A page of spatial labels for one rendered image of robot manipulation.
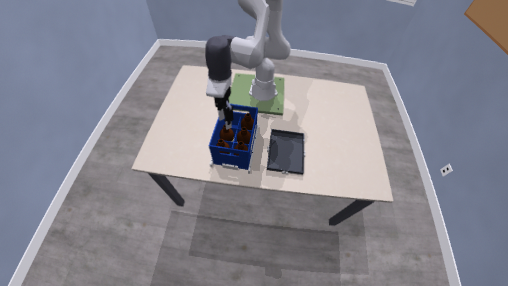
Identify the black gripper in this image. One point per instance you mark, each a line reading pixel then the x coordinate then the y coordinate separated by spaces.
pixel 225 106

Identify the brown glass bottle with blue label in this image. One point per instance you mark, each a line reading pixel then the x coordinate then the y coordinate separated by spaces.
pixel 247 122

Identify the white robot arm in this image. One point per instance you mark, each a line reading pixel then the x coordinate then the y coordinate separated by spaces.
pixel 249 52

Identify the blue plastic crate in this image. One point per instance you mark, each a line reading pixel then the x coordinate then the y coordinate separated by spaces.
pixel 243 160

